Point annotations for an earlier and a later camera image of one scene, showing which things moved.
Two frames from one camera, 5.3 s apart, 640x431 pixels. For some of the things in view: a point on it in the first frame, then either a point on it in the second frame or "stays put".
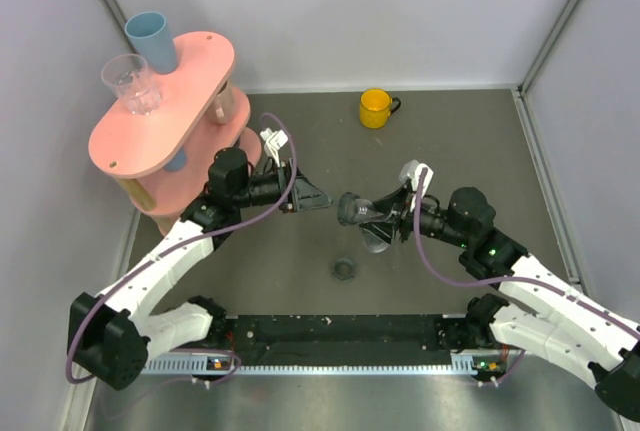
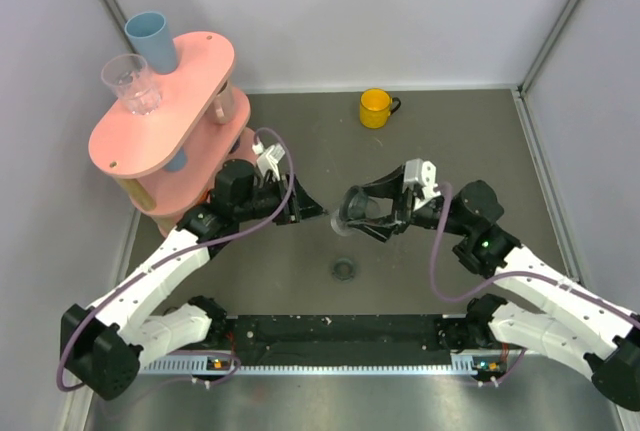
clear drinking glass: [128, 76] stays put
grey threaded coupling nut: [344, 269] stays put
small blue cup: [178, 162] stays put
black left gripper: [304, 195] -> [298, 205]
